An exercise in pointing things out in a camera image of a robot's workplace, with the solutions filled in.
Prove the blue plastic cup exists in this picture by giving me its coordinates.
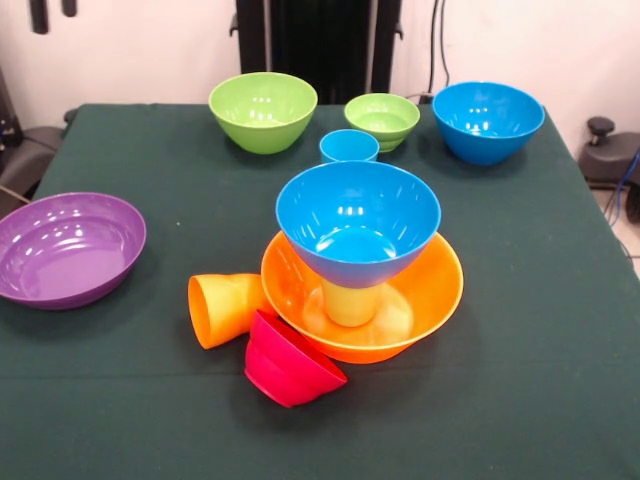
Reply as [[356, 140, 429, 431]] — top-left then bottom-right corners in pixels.
[[318, 128, 381, 165]]

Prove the orange plastic cup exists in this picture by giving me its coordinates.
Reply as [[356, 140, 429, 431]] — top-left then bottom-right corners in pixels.
[[187, 272, 276, 350]]

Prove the blue plastic bowl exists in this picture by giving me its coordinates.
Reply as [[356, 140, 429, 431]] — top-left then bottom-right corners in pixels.
[[431, 81, 546, 167], [275, 160, 443, 290]]

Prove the green plastic cup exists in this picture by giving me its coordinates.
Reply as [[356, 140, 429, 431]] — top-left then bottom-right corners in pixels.
[[322, 278, 384, 329]]

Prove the small pink-red bowl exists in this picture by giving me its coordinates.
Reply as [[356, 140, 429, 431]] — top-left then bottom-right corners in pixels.
[[243, 308, 348, 409]]

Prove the large yellow-orange bowl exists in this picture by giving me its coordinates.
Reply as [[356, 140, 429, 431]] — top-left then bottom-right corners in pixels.
[[260, 230, 465, 365]]

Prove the dark grey stand foot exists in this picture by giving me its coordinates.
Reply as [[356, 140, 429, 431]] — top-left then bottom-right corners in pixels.
[[578, 116, 640, 189], [0, 117, 76, 206]]

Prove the large green bowl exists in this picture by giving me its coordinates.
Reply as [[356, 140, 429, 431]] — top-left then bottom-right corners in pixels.
[[207, 72, 319, 155]]

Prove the purple shallow bowl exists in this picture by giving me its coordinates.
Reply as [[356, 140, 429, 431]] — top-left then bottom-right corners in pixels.
[[0, 192, 148, 311]]

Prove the small green bowl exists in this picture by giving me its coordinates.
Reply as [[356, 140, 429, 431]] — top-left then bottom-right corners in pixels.
[[343, 92, 422, 154]]

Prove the dark green tablecloth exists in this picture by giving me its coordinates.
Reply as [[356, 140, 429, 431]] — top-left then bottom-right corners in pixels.
[[0, 102, 640, 480]]

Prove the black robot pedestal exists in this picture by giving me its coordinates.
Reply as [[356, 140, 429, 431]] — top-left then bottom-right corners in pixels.
[[229, 0, 402, 106]]

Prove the black wall cable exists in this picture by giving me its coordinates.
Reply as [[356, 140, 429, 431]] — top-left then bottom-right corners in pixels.
[[428, 0, 451, 87]]

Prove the blue floor cable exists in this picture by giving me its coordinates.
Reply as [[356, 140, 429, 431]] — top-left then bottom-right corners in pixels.
[[603, 149, 640, 229]]

